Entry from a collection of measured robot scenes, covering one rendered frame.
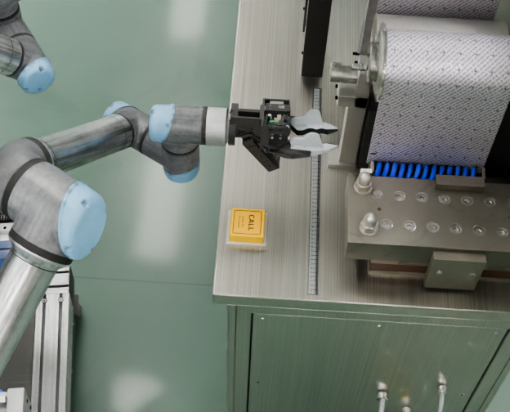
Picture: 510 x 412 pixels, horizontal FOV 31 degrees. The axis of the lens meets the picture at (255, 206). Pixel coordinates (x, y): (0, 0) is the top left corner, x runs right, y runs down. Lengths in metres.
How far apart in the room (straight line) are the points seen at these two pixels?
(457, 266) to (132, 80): 1.85
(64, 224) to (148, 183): 1.60
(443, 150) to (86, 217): 0.73
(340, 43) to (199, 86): 1.17
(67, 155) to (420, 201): 0.68
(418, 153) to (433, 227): 0.16
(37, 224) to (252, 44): 0.90
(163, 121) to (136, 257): 1.21
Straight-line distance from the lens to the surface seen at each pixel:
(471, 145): 1.88
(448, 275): 1.86
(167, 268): 2.93
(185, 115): 1.80
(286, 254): 1.91
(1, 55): 1.87
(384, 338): 2.01
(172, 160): 1.87
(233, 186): 2.00
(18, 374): 2.60
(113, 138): 1.85
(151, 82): 3.39
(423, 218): 1.84
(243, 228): 1.91
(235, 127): 1.81
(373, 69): 1.74
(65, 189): 1.56
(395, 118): 1.80
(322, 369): 2.16
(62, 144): 1.74
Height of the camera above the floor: 2.53
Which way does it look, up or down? 56 degrees down
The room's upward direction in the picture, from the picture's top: 3 degrees clockwise
